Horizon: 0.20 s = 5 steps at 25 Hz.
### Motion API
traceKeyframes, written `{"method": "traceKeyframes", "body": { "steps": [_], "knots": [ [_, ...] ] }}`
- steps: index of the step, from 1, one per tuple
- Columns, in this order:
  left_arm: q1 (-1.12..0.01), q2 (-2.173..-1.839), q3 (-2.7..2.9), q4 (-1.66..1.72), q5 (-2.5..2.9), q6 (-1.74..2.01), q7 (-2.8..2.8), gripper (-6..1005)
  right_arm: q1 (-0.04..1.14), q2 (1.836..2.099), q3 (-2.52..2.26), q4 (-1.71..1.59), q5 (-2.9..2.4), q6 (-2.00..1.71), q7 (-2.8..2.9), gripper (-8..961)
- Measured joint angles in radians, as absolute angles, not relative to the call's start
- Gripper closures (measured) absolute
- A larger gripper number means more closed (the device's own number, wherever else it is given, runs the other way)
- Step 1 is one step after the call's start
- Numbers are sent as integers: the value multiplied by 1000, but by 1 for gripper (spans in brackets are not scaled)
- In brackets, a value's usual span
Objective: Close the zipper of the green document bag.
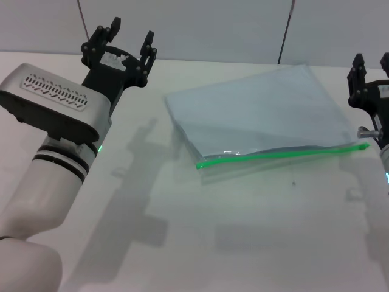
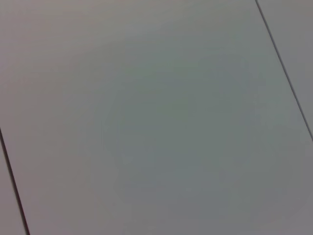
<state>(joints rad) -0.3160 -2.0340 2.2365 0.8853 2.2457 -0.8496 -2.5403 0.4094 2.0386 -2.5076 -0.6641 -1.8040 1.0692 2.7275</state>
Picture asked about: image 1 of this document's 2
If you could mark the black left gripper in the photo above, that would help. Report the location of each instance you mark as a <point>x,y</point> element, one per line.
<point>112,73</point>

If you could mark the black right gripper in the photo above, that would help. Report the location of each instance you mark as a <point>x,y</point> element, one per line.
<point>380,103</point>

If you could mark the translucent green-zipper document bag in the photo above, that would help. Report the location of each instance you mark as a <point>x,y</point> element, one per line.
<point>258,112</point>

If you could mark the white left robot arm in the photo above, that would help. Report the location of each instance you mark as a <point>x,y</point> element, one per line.
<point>39,197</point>

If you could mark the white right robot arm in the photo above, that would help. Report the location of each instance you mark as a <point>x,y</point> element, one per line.
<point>385,164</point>

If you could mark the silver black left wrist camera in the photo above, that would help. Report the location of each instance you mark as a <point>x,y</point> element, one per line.
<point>54,103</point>

